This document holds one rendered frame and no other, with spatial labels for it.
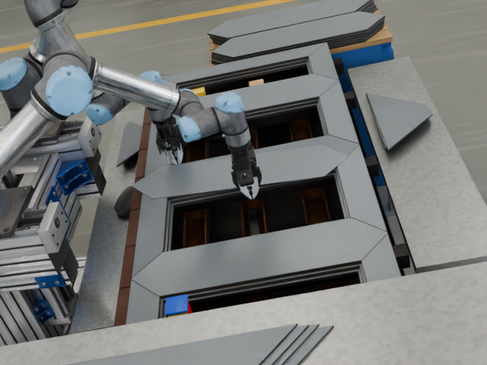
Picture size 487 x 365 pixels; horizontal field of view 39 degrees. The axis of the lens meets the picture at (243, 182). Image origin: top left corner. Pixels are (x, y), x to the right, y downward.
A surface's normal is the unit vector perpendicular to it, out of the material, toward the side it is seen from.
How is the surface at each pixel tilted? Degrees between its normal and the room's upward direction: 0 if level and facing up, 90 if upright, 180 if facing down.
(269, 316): 0
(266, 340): 0
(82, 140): 90
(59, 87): 86
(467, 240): 0
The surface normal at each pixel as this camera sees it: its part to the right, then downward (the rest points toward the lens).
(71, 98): 0.40, 0.43
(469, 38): -0.20, -0.78
